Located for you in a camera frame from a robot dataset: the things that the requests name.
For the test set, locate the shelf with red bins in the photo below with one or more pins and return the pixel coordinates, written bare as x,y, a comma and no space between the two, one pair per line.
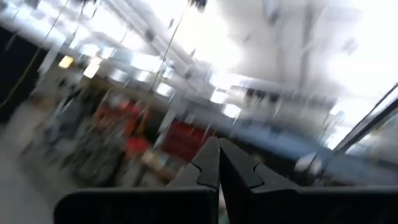
183,140

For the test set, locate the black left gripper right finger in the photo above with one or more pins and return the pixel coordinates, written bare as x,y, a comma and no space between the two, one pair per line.
280,205

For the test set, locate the black metal bar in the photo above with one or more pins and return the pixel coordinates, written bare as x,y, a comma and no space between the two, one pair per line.
367,123

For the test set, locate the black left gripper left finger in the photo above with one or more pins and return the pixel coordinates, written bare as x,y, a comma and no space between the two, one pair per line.
186,205

